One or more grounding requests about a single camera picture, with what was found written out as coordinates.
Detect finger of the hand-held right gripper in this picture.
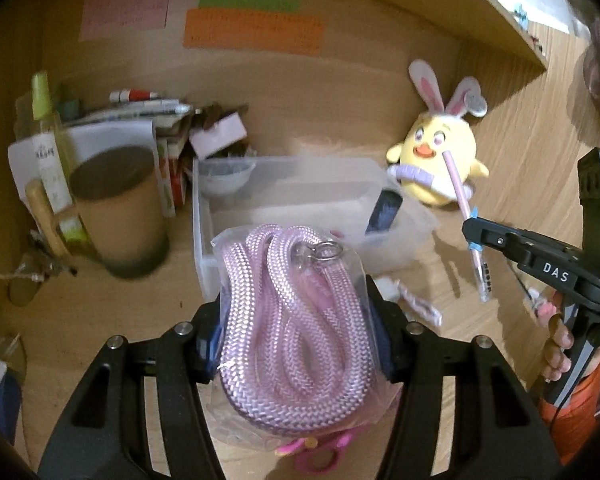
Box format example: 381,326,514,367
461,216,537,267

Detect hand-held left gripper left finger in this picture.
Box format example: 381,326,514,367
37,300,226,480

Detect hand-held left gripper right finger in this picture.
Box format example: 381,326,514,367
367,276,565,480

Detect white clip item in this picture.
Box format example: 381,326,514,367
380,277,442,326

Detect pink pen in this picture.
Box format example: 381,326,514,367
442,150,493,303

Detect pink rope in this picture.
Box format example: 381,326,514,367
210,222,406,446

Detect black tube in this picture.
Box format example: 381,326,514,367
365,189,405,235

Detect pink scissors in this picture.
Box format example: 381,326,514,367
275,427,353,478

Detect clear plastic box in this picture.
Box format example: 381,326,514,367
192,156,438,306

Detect person's right forearm orange sleeve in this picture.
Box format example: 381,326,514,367
537,360,600,461

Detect person's right hand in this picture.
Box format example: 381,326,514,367
542,305,577,386

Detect yellow chick plush toy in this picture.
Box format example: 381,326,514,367
386,59,490,207

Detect brown mug with lid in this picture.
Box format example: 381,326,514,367
55,146,171,280

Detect white bowl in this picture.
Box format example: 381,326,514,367
197,160,256,197

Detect red and green carton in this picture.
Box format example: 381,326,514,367
155,135,188,216

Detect black pen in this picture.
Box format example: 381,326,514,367
30,230,78,276

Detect eyeglasses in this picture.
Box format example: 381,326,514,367
7,232,78,306

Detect small white box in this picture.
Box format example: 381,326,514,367
189,112,246,157

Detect wooden shelf board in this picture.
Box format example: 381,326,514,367
445,0,551,68

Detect dark brown clip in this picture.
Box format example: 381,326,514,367
195,102,251,131

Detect white paper sheet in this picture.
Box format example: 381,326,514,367
7,120,156,201

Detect stack of booklets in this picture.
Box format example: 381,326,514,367
62,97,193,133

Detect green spray bottle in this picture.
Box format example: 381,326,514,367
30,71,93,251

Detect red and white marker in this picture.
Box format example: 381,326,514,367
110,89,163,102

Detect orange paper note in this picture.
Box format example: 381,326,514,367
183,8,326,56

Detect green paper note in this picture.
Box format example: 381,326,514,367
198,0,301,12

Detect pink paper note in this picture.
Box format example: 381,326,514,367
78,0,171,42

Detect beige wooden handle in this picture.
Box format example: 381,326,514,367
25,180,68,261

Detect white cable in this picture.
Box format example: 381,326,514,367
0,255,46,283

